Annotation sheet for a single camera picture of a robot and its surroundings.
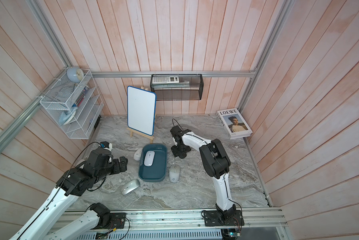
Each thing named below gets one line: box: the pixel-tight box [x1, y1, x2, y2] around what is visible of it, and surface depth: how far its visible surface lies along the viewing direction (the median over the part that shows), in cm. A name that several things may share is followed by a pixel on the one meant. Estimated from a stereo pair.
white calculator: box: [152, 76, 180, 85], surface depth 92 cm
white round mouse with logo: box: [133, 148, 143, 161], surface depth 97 cm
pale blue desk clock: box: [66, 66, 84, 83], surface depth 82 cm
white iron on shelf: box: [59, 106, 78, 126], surface depth 81 cm
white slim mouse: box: [144, 150, 156, 167], surface depth 95 cm
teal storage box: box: [138, 143, 168, 183], surface depth 95 cm
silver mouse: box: [121, 179, 141, 195], surface depth 85 cm
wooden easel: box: [126, 127, 155, 144], surface depth 101 cm
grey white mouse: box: [169, 164, 181, 183], surface depth 89 cm
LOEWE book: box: [216, 108, 253, 140], surface depth 113 cm
